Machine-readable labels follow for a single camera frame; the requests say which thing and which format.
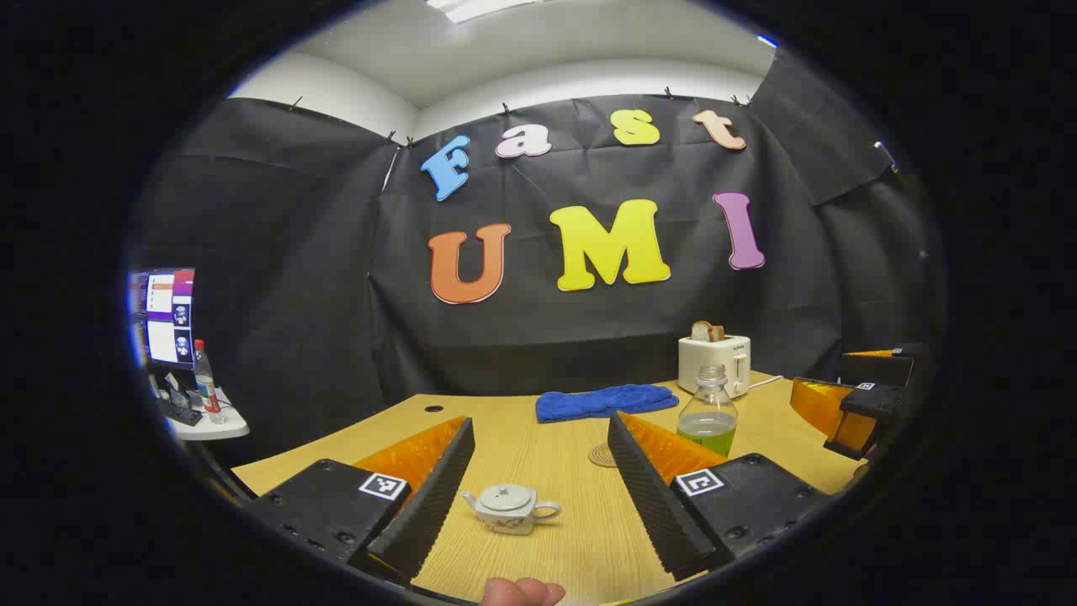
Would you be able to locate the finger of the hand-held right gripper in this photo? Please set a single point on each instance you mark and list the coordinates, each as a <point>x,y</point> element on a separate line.
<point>875,404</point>
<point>879,369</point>

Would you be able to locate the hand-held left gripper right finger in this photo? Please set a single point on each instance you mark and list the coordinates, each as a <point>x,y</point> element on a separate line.
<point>648,497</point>

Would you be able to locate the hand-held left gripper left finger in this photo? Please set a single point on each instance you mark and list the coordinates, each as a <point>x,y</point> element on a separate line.
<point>437,497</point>

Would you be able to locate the white ceramic teacup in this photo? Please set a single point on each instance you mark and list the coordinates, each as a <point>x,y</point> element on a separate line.
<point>509,518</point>

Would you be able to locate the clear water bottle green label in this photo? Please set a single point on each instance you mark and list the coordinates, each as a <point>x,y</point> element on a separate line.
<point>708,425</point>

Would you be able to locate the small bottle red cap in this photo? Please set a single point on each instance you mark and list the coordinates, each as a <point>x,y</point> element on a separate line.
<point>208,387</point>

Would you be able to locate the blue towel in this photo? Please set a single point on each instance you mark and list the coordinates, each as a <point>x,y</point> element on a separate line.
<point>602,402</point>

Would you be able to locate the white toaster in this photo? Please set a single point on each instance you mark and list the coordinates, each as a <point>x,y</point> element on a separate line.
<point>702,362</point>

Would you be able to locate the toasted bread slice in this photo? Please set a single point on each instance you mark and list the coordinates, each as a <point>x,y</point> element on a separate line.
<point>707,332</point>

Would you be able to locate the white side table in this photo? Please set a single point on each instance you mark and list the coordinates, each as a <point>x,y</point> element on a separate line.
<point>223,427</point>

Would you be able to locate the black backdrop cloth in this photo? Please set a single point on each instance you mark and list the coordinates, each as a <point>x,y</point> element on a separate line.
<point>336,295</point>

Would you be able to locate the computer monitor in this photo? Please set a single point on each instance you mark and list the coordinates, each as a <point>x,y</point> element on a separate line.
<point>171,316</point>

